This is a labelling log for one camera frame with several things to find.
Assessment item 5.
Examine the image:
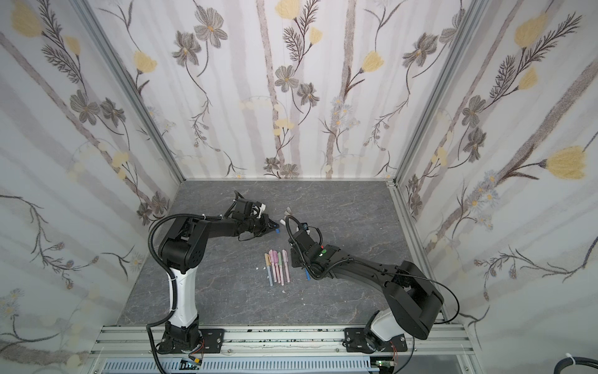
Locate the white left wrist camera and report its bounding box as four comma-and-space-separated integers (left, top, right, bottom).
251, 202, 266, 218

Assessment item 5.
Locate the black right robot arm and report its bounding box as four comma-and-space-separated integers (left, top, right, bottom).
287, 228, 444, 354

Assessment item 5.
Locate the green cap pen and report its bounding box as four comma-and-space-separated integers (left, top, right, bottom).
277, 252, 285, 286

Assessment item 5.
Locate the beige cap blue pen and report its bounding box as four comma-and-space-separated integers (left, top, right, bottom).
264, 253, 274, 287

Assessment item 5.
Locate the black corrugated left cable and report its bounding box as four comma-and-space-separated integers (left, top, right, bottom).
145, 213, 206, 374

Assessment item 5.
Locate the aluminium corner post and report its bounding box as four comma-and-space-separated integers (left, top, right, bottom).
392, 0, 490, 185
69, 0, 186, 185

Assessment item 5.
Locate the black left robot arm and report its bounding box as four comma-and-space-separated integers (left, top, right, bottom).
148, 195, 280, 355

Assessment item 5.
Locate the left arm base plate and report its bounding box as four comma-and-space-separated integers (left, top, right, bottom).
158, 328, 225, 355

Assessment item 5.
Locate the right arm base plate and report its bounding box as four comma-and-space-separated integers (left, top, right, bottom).
342, 327, 408, 355

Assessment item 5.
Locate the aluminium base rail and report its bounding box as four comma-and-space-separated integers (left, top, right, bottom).
88, 323, 475, 361

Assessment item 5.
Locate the aluminium corner post right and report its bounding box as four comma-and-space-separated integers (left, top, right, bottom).
392, 0, 490, 185

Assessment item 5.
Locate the aluminium corner post left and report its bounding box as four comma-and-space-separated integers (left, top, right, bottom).
69, 0, 186, 185

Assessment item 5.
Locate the black cable bottom right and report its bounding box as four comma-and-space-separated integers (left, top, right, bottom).
553, 354, 598, 374

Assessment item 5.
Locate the light pink cap pen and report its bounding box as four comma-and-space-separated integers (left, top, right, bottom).
282, 249, 291, 283

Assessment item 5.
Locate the white vented cable duct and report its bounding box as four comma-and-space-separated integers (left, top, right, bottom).
100, 357, 380, 374

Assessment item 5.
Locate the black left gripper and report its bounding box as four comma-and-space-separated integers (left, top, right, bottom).
244, 213, 281, 235

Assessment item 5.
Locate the purple cap pink pen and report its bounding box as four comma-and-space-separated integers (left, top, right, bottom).
272, 250, 283, 285

